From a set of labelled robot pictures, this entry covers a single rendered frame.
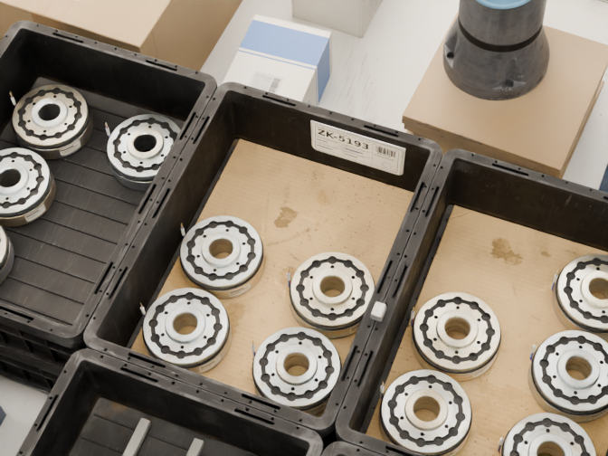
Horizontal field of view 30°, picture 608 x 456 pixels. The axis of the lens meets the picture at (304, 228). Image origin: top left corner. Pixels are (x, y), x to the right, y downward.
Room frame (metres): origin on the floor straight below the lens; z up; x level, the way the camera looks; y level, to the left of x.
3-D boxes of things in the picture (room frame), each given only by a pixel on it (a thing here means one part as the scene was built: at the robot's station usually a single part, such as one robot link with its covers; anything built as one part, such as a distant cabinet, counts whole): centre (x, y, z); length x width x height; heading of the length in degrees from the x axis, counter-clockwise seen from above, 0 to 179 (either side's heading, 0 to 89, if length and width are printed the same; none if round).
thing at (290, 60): (1.04, 0.03, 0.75); 0.20 x 0.12 x 0.09; 158
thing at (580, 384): (0.52, -0.30, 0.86); 0.05 x 0.05 x 0.01
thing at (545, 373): (0.52, -0.30, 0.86); 0.10 x 0.10 x 0.01
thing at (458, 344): (0.58, -0.17, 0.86); 0.05 x 0.05 x 0.01
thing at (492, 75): (1.05, -0.29, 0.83); 0.15 x 0.15 x 0.10
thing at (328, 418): (0.68, 0.04, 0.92); 0.40 x 0.30 x 0.02; 155
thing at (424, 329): (0.58, -0.17, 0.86); 0.10 x 0.10 x 0.01
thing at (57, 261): (0.80, 0.31, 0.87); 0.40 x 0.30 x 0.11; 155
